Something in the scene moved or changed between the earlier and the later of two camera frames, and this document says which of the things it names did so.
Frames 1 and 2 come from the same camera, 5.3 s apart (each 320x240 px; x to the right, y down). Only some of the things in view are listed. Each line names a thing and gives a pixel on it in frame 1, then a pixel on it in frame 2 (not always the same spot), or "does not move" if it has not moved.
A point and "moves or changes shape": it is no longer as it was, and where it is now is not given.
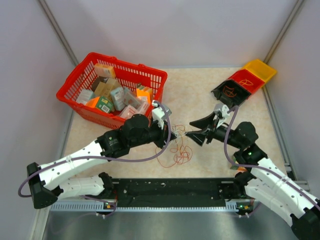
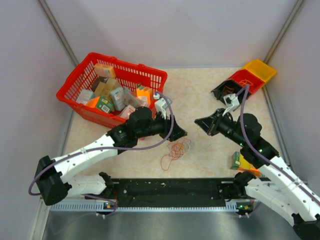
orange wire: (246, 82) does not move
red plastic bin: (247, 80) does not move
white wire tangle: (180, 130) moves or changes shape
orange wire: (228, 91) does not move
